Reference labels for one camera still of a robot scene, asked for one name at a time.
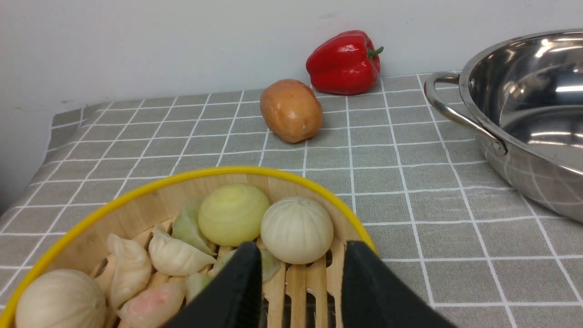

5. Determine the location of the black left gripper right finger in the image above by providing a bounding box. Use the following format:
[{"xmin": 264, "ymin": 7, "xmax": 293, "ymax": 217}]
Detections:
[{"xmin": 342, "ymin": 241, "xmax": 455, "ymax": 328}]

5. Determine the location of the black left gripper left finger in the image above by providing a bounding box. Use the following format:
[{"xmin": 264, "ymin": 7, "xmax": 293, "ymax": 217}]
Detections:
[{"xmin": 165, "ymin": 241, "xmax": 262, "ymax": 328}]

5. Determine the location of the yellow rimmed bamboo steamer basket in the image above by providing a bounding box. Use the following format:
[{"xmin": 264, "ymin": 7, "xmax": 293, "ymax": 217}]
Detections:
[{"xmin": 1, "ymin": 166, "xmax": 376, "ymax": 328}]

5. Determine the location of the stainless steel pot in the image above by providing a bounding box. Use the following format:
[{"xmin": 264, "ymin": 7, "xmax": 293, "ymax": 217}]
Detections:
[{"xmin": 423, "ymin": 28, "xmax": 583, "ymax": 222}]

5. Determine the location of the pale green dumpling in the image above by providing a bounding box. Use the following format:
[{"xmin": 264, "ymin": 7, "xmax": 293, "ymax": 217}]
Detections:
[{"xmin": 184, "ymin": 248, "xmax": 281, "ymax": 302}]

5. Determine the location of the yellow round bun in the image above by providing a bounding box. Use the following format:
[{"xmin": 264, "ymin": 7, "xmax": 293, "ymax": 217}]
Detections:
[{"xmin": 198, "ymin": 183, "xmax": 271, "ymax": 247}]

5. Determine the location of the pink dumpling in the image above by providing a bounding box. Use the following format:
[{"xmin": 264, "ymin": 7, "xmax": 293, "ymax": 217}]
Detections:
[{"xmin": 118, "ymin": 281, "xmax": 187, "ymax": 328}]

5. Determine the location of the white round bun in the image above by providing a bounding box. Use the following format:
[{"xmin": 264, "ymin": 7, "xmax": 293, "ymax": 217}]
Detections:
[{"xmin": 261, "ymin": 197, "xmax": 334, "ymax": 265}]

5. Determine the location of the white folded dumpling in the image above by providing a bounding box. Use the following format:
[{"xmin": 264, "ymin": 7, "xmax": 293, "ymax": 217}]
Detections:
[{"xmin": 107, "ymin": 233, "xmax": 153, "ymax": 309}]

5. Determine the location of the grey checked tablecloth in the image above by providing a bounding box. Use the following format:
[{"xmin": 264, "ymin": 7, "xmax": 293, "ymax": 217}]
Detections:
[{"xmin": 1, "ymin": 74, "xmax": 582, "ymax": 328}]

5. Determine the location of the white bun near rim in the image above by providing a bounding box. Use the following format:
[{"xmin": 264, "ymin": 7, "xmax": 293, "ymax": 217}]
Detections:
[{"xmin": 16, "ymin": 269, "xmax": 107, "ymax": 328}]

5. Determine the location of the brown potato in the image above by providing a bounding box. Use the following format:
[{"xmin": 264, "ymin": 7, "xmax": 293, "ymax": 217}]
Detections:
[{"xmin": 260, "ymin": 79, "xmax": 323, "ymax": 144}]

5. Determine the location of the red bell pepper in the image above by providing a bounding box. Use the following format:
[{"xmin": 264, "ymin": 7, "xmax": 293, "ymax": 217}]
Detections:
[{"xmin": 306, "ymin": 31, "xmax": 384, "ymax": 96}]

